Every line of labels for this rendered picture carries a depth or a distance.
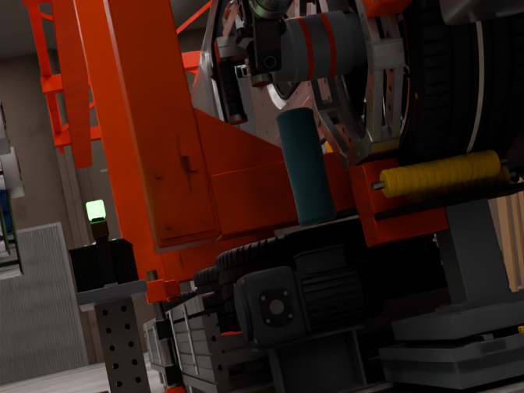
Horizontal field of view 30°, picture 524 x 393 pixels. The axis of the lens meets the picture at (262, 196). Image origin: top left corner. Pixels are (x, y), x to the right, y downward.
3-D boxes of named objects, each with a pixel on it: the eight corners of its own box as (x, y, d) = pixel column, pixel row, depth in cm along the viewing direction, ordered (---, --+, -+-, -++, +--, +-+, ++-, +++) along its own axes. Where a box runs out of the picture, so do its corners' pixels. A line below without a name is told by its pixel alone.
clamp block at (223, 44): (257, 51, 227) (253, 30, 228) (220, 58, 225) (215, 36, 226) (254, 58, 232) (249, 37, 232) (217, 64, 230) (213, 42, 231)
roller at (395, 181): (515, 171, 201) (508, 143, 202) (380, 198, 196) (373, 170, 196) (503, 175, 207) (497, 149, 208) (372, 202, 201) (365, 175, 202)
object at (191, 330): (246, 371, 254) (228, 288, 256) (210, 380, 252) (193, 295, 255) (175, 359, 495) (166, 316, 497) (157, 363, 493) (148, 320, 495)
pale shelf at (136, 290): (148, 291, 236) (146, 278, 237) (78, 306, 233) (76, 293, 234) (141, 299, 278) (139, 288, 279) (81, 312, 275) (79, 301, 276)
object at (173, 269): (281, 260, 446) (264, 186, 450) (168, 284, 436) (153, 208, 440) (274, 263, 462) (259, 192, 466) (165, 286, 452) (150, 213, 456)
